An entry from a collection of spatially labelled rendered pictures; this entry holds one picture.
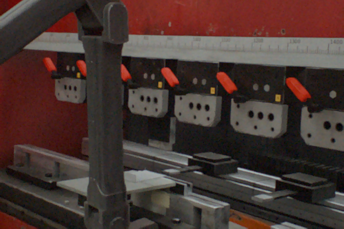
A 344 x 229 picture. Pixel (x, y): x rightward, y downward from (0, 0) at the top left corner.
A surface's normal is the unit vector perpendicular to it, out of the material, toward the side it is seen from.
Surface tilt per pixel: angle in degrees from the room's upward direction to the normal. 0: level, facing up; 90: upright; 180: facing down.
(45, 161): 90
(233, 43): 90
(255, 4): 90
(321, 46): 90
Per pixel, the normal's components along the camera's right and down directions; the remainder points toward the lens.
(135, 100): -0.73, 0.03
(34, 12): 0.59, 0.07
